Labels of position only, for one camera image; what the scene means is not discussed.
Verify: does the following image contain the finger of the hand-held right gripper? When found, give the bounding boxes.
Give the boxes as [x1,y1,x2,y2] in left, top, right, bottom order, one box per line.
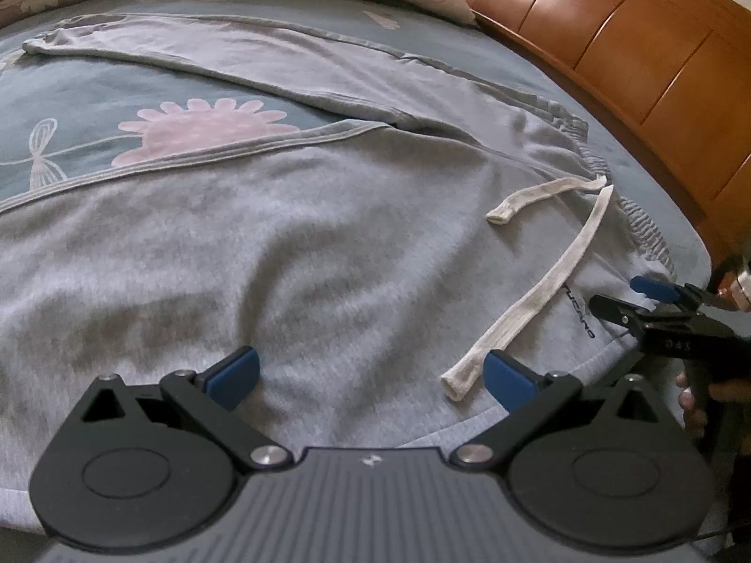
[588,293,668,336]
[629,276,715,310]

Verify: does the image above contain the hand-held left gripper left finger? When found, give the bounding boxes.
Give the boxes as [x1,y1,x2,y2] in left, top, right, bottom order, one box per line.
[78,345,292,473]

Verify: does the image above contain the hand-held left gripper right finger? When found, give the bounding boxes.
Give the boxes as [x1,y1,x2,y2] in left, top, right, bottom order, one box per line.
[452,348,677,473]

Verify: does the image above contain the grey drawstring sweatpants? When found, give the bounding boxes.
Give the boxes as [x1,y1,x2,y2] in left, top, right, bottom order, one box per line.
[0,12,680,540]

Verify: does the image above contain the person's right hand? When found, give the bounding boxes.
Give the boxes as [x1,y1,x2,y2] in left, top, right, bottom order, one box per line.
[674,371,710,440]

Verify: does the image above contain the pink metal object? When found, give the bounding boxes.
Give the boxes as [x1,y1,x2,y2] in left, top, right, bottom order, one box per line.
[713,252,751,314]

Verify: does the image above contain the wooden bed headboard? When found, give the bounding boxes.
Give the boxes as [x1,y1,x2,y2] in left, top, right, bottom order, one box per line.
[422,0,751,260]

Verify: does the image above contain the teal floral bed sheet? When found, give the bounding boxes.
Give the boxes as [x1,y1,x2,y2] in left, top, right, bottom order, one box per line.
[0,0,715,262]

